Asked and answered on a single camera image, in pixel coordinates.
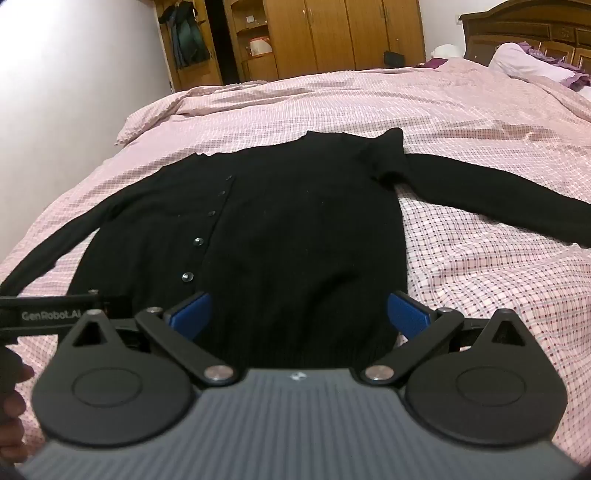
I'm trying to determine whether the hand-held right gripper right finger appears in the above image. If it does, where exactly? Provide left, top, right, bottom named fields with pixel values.
left=362, top=290, right=532, bottom=387

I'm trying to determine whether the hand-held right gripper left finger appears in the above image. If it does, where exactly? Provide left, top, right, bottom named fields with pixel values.
left=60, top=291, right=237, bottom=387

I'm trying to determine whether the black button-up sweater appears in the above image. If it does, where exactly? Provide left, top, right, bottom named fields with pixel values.
left=0, top=128, right=591, bottom=370

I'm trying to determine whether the person's left hand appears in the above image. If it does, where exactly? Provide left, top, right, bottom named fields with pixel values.
left=0, top=364, right=36, bottom=468

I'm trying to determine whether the pink checked blanket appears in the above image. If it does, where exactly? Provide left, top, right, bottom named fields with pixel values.
left=0, top=58, right=591, bottom=478

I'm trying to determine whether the wooden coat rack panel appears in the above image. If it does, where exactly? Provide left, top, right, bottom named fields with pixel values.
left=154, top=0, right=225, bottom=92

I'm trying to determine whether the white pillow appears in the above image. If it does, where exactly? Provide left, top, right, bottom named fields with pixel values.
left=488, top=42, right=583, bottom=86

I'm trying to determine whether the dark hanging jacket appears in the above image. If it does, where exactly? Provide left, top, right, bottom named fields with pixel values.
left=158, top=0, right=212, bottom=71

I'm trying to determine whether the wooden wardrobe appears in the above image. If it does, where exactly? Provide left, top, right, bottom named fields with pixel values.
left=223, top=0, right=426, bottom=86

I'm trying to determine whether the purple ruffled pillow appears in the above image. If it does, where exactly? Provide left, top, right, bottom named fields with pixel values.
left=517, top=41, right=591, bottom=92

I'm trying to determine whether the dark wooden headboard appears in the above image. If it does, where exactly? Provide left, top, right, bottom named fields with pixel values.
left=459, top=0, right=591, bottom=77

